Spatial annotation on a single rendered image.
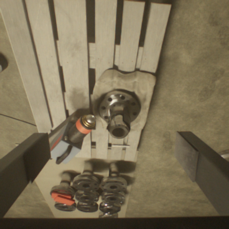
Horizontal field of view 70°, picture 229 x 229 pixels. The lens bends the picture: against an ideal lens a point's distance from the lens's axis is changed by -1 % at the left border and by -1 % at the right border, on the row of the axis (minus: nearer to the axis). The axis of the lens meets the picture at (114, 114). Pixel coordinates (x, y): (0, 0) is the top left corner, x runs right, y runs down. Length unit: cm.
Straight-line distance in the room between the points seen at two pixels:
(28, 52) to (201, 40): 98
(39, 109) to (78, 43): 53
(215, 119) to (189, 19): 83
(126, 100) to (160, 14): 47
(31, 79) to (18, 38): 23
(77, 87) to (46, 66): 21
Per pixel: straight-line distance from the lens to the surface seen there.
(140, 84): 101
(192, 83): 128
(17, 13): 100
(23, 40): 103
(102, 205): 216
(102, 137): 133
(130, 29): 91
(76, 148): 106
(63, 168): 205
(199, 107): 143
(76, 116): 113
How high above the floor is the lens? 103
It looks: 50 degrees down
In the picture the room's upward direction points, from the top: 177 degrees counter-clockwise
